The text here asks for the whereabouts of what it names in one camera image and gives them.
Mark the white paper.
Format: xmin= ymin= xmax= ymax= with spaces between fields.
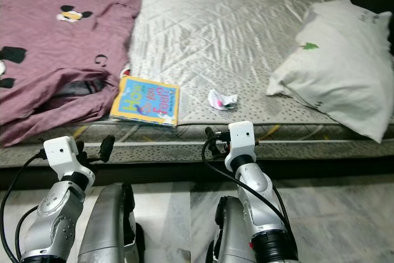
xmin=208 ymin=89 xmax=239 ymax=111

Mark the yellow blue children's book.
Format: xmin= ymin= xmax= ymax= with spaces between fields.
xmin=110 ymin=76 xmax=180 ymax=128

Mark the white pillow green tree print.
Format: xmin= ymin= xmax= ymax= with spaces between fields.
xmin=267 ymin=0 xmax=394 ymax=144

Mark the silver left robot leg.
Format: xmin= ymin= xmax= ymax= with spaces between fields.
xmin=77 ymin=183 xmax=137 ymax=263

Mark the silver robot leg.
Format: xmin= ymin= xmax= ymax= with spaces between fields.
xmin=206 ymin=196 xmax=256 ymax=263
xmin=77 ymin=183 xmax=137 ymax=263

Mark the silver right robot leg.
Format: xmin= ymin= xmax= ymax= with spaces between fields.
xmin=206 ymin=196 xmax=256 ymax=263

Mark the grey quilted mattress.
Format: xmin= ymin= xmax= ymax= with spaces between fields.
xmin=0 ymin=0 xmax=394 ymax=168

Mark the mauve cartoon print blanket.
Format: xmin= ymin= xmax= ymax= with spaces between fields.
xmin=0 ymin=0 xmax=141 ymax=148

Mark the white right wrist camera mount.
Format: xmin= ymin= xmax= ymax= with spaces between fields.
xmin=225 ymin=121 xmax=256 ymax=171

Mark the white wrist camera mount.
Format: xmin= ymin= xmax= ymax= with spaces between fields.
xmin=225 ymin=121 xmax=256 ymax=171
xmin=43 ymin=136 xmax=96 ymax=184

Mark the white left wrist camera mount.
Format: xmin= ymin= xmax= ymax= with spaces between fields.
xmin=43 ymin=136 xmax=96 ymax=184

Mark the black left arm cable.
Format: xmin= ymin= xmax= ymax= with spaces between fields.
xmin=0 ymin=152 xmax=47 ymax=263

